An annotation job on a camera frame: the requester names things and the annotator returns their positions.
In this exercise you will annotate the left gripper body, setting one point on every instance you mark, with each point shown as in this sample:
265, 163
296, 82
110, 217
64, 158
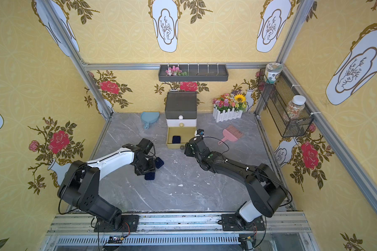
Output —
145, 168

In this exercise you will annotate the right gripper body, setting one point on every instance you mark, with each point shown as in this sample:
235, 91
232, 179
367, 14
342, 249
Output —
191, 148

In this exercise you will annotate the navy brooch box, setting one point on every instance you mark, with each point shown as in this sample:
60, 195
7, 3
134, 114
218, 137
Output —
176, 140
159, 162
150, 176

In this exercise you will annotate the three-drawer storage cabinet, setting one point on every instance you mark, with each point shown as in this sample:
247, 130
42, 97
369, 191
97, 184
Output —
181, 116

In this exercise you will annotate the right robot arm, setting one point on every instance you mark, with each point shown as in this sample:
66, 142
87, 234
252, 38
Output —
265, 190

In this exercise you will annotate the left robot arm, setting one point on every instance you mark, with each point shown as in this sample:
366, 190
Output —
80, 186

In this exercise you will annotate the blue dustpan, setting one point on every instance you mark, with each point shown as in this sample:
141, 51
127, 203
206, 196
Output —
148, 118

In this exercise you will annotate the flowers in white fence planter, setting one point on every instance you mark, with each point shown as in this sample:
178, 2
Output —
228, 107

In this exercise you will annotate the pink flowers on shelf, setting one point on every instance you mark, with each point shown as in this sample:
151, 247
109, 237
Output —
175, 71

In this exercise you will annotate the small circuit board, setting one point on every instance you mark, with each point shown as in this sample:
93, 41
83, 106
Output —
115, 239

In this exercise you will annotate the glass jar white lid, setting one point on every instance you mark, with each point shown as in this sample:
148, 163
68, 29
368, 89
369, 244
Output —
294, 108

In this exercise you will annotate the jar with patterned lid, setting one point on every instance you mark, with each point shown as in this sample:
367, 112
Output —
272, 72

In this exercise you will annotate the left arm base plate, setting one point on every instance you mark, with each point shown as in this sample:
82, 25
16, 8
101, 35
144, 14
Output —
122, 223

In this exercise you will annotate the grey wall shelf tray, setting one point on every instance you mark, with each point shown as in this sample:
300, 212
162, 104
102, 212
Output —
204, 72

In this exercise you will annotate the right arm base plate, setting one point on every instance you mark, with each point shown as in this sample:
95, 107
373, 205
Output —
233, 222

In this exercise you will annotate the black wire basket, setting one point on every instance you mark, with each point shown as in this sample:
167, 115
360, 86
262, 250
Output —
275, 98

